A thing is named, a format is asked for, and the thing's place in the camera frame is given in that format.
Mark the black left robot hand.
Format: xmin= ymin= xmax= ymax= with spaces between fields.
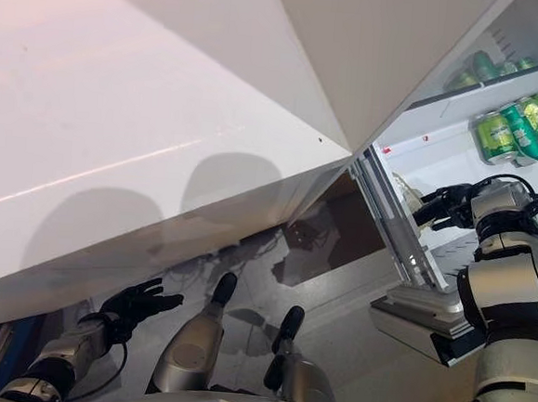
xmin=78 ymin=273 xmax=185 ymax=348

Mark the white tall cabinet panel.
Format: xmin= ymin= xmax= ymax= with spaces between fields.
xmin=59 ymin=0 xmax=514 ymax=167

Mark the white fridge drawer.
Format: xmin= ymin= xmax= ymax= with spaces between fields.
xmin=335 ymin=45 xmax=538 ymax=372

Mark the stainless steel fridge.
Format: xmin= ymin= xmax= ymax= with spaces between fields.
xmin=355 ymin=0 xmax=538 ymax=116

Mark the dark green drink can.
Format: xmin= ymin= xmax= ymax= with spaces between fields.
xmin=494 ymin=102 xmax=538 ymax=168

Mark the white counter cabinet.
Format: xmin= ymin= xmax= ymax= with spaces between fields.
xmin=0 ymin=0 xmax=366 ymax=357

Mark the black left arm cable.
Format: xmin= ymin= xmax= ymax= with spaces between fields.
xmin=71 ymin=334 xmax=131 ymax=402

